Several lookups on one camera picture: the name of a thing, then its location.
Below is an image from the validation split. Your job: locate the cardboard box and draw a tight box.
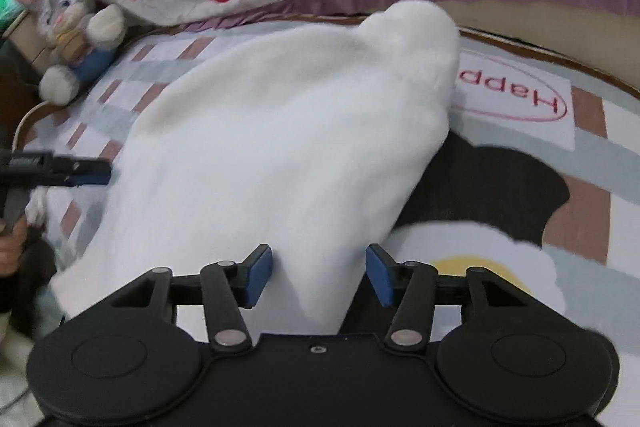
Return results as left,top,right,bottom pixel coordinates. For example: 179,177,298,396
2,13,53,65

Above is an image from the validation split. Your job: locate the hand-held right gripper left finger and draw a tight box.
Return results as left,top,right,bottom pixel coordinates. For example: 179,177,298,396
110,244,274,354

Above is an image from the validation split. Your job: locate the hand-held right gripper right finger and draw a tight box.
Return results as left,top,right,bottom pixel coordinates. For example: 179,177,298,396
366,244,531,354

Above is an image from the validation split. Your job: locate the beige bed base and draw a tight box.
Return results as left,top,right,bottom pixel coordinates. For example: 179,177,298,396
447,0,640,64

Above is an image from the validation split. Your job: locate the white fleece garment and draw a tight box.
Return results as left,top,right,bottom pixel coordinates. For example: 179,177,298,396
50,0,461,338

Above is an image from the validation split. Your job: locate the person's left hand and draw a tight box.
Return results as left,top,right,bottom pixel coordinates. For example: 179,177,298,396
0,218,29,281

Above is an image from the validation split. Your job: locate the grey plush rabbit toy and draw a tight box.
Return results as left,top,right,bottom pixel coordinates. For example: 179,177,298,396
12,0,129,104

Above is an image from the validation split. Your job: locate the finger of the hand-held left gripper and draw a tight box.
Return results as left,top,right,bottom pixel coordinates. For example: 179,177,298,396
52,158,114,188

